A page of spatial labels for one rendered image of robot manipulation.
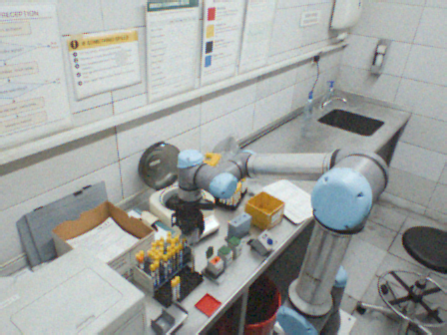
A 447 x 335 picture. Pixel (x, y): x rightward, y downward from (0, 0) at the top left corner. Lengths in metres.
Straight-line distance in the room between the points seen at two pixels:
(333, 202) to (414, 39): 2.59
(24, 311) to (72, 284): 0.11
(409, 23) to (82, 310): 2.94
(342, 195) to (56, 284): 0.72
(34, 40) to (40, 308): 0.75
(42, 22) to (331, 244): 1.02
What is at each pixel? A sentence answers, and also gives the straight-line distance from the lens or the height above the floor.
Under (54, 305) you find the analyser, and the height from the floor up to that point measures 1.18.
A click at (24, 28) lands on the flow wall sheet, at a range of 1.26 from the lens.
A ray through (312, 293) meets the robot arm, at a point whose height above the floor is 1.20.
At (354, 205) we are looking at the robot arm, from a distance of 0.76.
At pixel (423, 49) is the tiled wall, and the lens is 3.27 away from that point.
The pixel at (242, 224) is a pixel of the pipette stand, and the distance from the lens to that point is 1.51.
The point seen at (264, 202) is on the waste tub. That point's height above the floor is 0.92.
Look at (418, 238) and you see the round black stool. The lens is 2.24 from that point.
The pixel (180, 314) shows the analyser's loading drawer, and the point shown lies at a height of 0.91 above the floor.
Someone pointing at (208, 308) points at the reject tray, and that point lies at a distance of 1.32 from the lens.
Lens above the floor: 1.91
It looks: 31 degrees down
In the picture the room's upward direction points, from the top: 4 degrees clockwise
